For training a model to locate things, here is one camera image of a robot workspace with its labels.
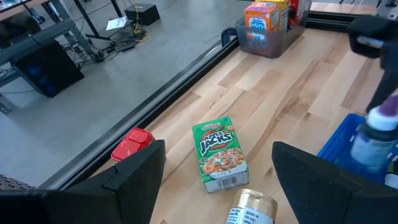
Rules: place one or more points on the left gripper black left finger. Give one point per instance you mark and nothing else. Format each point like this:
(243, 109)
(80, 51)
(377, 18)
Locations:
(93, 199)

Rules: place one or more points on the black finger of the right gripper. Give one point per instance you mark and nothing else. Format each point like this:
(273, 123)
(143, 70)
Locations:
(388, 77)

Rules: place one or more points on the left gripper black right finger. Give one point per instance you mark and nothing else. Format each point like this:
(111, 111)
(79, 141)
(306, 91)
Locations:
(326, 196)

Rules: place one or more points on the purple icing tube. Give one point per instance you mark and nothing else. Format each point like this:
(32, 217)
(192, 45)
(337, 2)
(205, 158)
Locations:
(373, 146)

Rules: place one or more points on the red Froot Loops cereal box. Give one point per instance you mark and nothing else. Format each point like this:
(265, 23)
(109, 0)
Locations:
(297, 12)

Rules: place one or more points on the yellow Corn Pops cereal box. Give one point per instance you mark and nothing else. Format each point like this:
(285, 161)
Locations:
(283, 12)

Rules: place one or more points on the orange Mini Wheats cereal box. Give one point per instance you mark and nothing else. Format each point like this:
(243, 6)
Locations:
(259, 21)

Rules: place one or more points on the blue plastic basket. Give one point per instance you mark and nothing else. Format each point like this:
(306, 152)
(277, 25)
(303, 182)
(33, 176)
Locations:
(339, 149)

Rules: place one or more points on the red lid spice container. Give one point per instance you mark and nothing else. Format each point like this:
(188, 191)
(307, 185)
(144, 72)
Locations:
(132, 144)

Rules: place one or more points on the glass jar with gold lid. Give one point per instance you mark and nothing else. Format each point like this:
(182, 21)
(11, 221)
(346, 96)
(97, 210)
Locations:
(252, 205)

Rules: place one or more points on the grey plastic bin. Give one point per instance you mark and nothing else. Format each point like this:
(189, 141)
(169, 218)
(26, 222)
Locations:
(267, 46)

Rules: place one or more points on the green Apple Jacks cereal box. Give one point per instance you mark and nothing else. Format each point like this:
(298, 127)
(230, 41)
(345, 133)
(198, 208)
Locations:
(217, 149)

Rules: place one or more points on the black computer tower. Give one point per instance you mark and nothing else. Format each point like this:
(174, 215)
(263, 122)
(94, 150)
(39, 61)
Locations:
(46, 68)

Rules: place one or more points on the white paper sheet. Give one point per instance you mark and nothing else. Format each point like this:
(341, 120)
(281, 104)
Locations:
(116, 23)

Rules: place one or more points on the black floor box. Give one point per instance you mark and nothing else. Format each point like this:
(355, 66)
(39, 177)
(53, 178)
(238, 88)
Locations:
(143, 14)

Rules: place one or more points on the black table edge rail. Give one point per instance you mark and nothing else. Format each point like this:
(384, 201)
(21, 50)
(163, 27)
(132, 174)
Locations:
(140, 115)

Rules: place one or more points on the black rail clamp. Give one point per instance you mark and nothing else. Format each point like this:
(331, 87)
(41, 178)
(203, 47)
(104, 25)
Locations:
(228, 35)

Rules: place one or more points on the grey metal desk frame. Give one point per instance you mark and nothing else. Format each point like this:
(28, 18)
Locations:
(59, 29)

